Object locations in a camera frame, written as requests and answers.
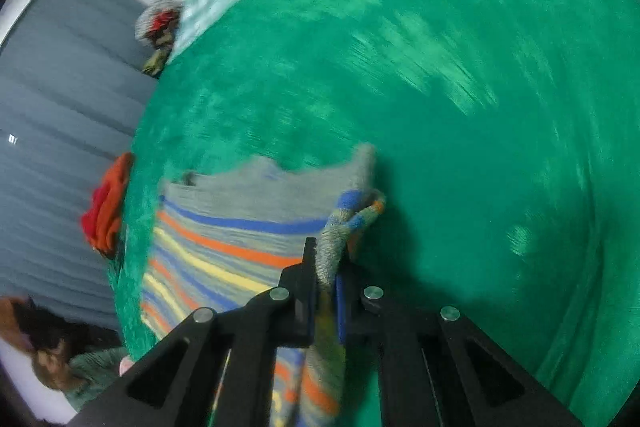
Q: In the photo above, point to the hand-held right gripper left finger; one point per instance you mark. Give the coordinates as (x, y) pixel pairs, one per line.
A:
(300, 307)

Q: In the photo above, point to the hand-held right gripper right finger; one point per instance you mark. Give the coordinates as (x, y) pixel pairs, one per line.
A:
(342, 307)

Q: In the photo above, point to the striped knit sweater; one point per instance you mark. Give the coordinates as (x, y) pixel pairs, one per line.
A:
(240, 237)

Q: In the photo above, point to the person's green knit top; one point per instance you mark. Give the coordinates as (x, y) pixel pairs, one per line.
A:
(95, 374)

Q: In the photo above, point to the red orange cloth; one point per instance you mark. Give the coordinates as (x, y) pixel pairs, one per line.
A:
(107, 207)

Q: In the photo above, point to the green floral bedspread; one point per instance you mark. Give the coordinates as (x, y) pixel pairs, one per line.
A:
(450, 107)

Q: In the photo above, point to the person's head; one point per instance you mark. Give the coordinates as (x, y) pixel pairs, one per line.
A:
(40, 342)

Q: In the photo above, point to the grey curtain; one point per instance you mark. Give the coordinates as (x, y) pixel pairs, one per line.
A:
(50, 107)

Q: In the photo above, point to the floral patterned cloth bundle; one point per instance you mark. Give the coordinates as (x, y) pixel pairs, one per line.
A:
(155, 19)

